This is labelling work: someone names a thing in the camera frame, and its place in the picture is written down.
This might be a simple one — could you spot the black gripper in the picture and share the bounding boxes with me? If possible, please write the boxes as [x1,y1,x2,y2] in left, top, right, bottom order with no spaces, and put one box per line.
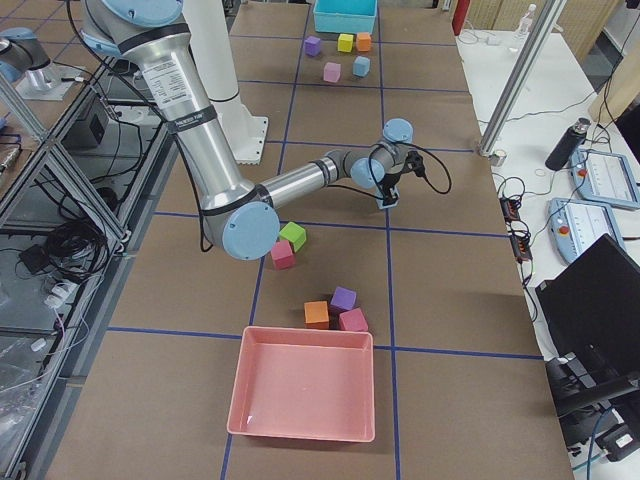
[378,174,400,201]

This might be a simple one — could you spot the light blue foam block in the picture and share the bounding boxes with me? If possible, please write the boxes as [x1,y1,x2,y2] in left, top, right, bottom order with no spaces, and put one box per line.
[352,56,371,78]

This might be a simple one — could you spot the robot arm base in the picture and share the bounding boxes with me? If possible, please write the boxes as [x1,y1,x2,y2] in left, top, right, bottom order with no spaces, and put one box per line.
[1,27,74,101]

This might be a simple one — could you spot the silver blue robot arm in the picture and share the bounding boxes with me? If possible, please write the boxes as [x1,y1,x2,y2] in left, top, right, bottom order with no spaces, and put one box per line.
[80,1,419,260]

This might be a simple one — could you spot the small metal cylinder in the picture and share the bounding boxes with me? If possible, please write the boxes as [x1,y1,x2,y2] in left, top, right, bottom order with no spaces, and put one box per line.
[489,149,507,168]

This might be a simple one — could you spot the purple foam block near tray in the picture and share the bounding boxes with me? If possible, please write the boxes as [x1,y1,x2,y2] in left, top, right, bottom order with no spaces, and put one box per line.
[329,286,357,313]

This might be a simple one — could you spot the light pink foam block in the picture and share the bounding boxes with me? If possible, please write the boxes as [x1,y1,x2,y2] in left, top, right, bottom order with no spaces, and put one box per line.
[323,62,342,84]

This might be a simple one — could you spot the magenta foam block beside green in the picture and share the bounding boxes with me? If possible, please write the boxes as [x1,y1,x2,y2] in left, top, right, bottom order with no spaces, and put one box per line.
[270,240,296,270]

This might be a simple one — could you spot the pink foam block near tray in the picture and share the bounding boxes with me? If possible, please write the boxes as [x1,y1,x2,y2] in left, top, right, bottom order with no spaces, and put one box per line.
[338,308,369,332]

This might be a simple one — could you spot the black orange power strip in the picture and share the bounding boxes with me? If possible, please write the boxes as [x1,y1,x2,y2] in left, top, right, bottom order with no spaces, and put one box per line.
[499,197,533,264]

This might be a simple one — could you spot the orange foam block near tray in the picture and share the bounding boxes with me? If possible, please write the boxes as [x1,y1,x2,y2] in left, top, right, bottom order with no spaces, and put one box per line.
[304,301,330,330]

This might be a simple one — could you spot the far orange foam block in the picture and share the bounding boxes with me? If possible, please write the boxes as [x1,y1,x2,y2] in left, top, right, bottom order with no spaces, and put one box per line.
[355,32,372,53]

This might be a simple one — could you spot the yellow foam block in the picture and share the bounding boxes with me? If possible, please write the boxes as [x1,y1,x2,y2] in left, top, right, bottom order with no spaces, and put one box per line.
[337,33,354,53]

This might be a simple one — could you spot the far purple foam block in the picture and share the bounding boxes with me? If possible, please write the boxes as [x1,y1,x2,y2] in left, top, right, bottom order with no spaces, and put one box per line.
[304,35,322,57]

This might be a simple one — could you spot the teal plastic bin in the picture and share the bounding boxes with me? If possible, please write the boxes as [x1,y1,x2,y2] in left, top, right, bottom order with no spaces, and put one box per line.
[313,0,378,34]

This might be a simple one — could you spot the lower teach pendant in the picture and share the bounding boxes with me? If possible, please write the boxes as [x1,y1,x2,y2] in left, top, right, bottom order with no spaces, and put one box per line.
[548,198,625,264]

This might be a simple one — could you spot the teach pendant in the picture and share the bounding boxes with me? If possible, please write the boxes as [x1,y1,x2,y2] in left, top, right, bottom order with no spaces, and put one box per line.
[569,148,639,210]
[548,198,625,264]

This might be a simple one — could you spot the black water bottle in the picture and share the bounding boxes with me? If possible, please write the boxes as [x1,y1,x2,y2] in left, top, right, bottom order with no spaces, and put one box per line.
[544,117,591,171]

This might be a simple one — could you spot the pink plastic tray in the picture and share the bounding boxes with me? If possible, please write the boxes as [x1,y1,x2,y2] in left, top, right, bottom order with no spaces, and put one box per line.
[227,326,376,443]

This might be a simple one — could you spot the upper teach pendant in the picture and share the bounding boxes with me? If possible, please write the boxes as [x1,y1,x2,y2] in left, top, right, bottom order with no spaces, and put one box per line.
[569,148,639,210]

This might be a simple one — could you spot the black laptop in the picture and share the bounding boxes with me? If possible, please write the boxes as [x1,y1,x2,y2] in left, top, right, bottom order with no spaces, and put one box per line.
[535,234,639,373]

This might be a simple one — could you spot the black monitor stand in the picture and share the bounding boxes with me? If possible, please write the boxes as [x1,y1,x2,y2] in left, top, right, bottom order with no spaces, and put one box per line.
[545,352,639,419]

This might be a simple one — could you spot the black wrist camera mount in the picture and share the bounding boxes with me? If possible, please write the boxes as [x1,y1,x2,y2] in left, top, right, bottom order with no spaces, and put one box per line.
[399,150,427,180]

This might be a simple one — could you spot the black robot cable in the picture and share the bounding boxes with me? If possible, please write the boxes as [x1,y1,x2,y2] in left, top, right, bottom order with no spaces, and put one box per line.
[324,142,454,197]

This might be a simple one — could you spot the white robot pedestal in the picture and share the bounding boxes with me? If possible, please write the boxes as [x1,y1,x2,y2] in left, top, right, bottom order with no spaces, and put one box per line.
[183,0,269,165]

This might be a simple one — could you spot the aluminium frame post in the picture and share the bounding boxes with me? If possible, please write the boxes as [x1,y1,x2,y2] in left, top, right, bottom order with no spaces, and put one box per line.
[478,0,567,157]

